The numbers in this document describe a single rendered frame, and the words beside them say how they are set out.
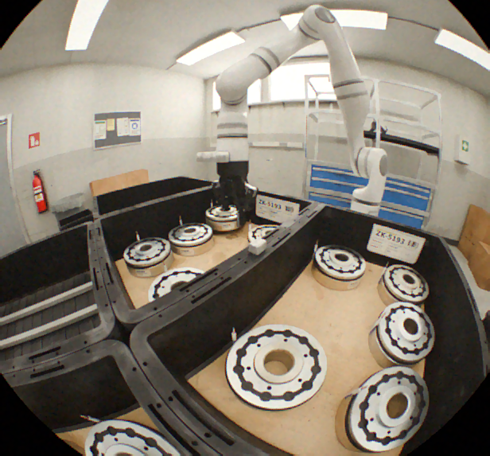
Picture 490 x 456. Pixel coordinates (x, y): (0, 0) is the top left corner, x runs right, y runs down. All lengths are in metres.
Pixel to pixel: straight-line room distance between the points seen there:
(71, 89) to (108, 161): 1.42
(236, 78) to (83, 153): 2.82
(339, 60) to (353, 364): 0.55
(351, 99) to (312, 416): 0.55
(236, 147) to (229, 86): 0.13
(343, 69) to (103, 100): 3.12
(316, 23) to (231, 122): 0.34
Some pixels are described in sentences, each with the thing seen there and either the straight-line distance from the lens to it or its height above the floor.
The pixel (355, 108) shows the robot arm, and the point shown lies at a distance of 0.48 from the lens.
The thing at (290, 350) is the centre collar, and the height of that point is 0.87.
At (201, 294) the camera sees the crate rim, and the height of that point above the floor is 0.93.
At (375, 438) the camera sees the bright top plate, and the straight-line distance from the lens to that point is 0.22.
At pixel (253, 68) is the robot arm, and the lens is 0.40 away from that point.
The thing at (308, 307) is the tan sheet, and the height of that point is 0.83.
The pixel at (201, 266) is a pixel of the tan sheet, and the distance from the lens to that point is 0.34.
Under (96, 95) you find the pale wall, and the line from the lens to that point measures 3.26.
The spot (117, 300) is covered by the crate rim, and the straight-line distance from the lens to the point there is 0.17.
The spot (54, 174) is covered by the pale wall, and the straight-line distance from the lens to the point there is 3.04.
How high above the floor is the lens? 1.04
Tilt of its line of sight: 21 degrees down
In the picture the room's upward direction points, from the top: straight up
